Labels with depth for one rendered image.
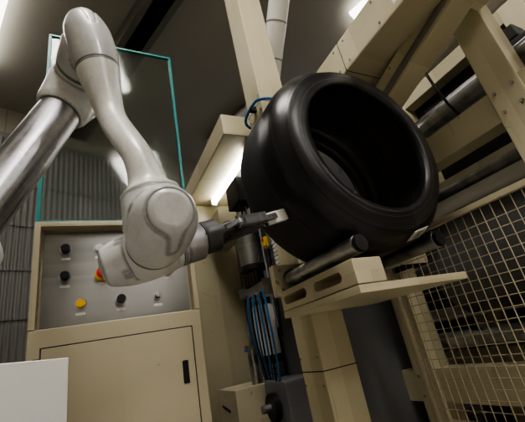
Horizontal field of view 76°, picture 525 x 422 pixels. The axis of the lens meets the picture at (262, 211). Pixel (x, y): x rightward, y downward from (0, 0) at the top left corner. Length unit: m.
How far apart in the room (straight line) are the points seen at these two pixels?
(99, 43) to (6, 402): 0.74
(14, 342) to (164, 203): 3.38
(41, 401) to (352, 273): 0.59
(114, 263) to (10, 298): 3.23
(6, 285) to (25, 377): 3.42
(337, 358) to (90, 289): 0.89
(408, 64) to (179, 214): 1.10
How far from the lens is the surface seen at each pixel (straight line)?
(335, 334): 1.17
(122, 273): 0.68
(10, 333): 3.84
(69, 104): 1.03
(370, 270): 0.81
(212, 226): 0.75
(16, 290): 3.91
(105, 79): 0.90
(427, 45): 1.42
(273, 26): 2.18
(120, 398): 1.30
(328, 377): 1.14
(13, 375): 0.49
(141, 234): 0.53
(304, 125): 0.90
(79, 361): 1.30
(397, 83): 1.43
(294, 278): 1.04
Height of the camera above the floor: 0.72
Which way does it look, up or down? 22 degrees up
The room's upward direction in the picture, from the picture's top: 11 degrees counter-clockwise
